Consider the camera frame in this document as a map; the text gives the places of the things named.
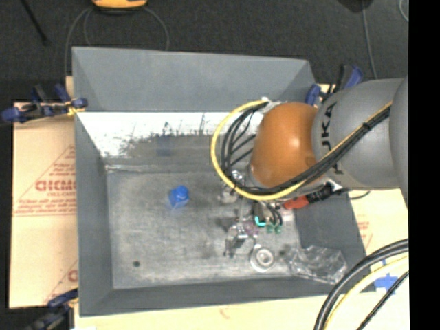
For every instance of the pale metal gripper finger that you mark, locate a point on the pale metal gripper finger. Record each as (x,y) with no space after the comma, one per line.
(252,234)
(234,236)

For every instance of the clear plastic box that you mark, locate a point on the clear plastic box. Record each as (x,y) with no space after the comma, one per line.
(318,264)

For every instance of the grey metal bin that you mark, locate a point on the grey metal bin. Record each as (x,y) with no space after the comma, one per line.
(154,246)

